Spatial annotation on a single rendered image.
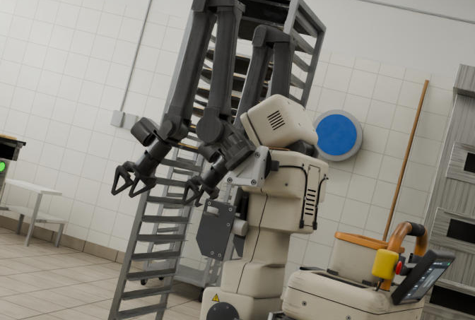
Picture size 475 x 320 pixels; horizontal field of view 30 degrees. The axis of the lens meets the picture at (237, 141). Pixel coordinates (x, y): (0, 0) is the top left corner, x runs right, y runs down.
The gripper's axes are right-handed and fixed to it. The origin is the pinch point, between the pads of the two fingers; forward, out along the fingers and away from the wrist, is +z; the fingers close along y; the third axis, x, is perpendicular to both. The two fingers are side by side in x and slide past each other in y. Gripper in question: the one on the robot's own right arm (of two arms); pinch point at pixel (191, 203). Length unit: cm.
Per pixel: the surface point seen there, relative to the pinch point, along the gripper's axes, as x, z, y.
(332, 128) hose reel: -112, -12, -384
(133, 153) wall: -225, 112, -368
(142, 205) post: -53, 41, -83
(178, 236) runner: -52, 57, -138
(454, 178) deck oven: -2, -48, -314
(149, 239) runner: -47, 55, -100
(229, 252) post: -9, 29, -89
